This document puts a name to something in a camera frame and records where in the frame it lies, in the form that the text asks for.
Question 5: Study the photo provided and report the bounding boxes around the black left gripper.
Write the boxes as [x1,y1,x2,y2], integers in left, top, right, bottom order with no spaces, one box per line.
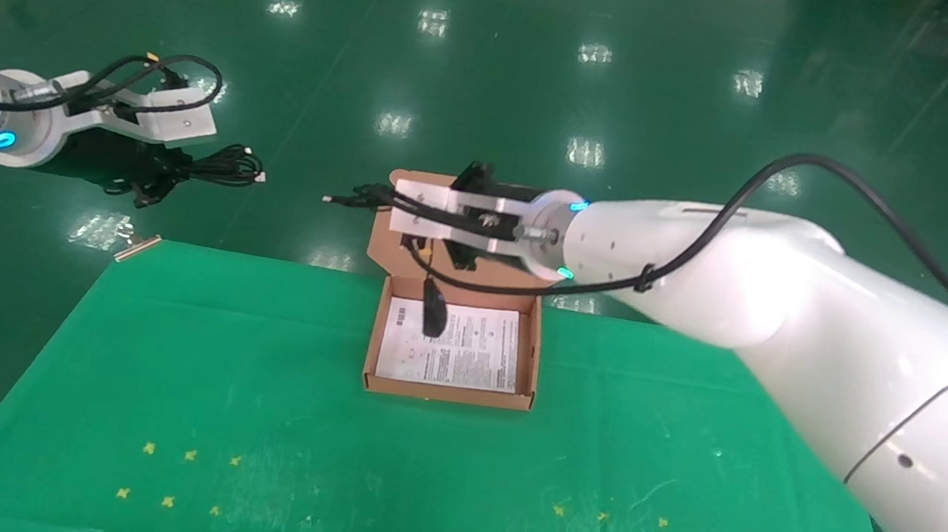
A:
[32,123,195,195]

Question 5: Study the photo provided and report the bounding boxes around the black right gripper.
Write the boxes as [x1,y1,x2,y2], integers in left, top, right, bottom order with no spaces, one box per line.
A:
[441,157,549,279]

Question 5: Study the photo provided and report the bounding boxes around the black wired mouse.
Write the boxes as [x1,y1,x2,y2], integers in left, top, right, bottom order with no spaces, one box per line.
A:
[308,179,462,340]

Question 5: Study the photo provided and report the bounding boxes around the black data cable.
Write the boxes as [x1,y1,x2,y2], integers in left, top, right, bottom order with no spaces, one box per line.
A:
[100,130,270,222]

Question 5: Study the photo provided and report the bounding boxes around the open brown cardboard box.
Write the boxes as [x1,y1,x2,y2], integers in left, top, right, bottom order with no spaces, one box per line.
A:
[351,167,577,415]

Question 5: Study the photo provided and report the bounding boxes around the metal binder clip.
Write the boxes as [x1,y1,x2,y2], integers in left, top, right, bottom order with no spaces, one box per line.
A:
[114,230,165,268]

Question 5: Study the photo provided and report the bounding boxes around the white printed instruction sheet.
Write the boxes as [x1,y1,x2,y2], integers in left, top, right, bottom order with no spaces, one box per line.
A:
[373,295,525,394]

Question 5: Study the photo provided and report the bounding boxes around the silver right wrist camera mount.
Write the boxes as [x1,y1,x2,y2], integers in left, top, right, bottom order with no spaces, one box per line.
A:
[387,178,555,262]

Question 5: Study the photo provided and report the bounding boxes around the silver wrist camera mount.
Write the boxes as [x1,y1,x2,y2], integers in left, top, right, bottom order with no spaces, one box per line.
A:
[11,63,223,154]
[387,178,555,262]

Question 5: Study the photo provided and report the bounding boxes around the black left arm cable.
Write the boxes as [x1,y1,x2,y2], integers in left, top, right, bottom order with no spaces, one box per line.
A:
[0,35,226,135]

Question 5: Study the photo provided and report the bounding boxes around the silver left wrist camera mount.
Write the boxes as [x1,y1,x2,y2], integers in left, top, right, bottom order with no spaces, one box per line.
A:
[11,63,223,154]

